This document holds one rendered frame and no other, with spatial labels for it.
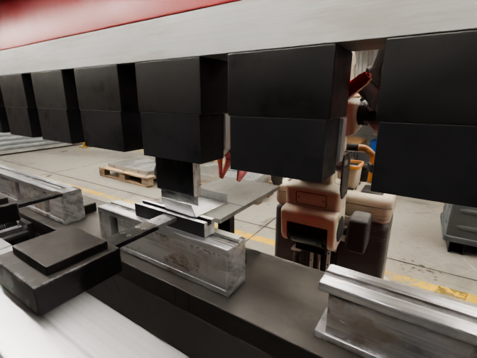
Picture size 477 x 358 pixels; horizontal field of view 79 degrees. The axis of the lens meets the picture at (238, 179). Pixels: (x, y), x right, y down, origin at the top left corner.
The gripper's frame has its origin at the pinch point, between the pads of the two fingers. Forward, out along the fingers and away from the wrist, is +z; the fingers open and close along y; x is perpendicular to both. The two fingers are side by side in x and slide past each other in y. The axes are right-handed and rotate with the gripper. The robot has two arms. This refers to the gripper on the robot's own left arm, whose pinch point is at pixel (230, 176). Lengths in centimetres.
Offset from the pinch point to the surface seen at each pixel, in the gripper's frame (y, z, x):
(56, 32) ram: -28.0, -17.4, -36.7
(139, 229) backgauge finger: 1.8, 16.5, -24.2
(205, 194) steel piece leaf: -0.3, 6.5, -7.2
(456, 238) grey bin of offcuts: 64, -26, 232
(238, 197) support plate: 5.5, 4.9, -2.3
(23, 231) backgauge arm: -56, 30, -16
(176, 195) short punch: 0.5, 8.9, -16.8
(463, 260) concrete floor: 71, -11, 233
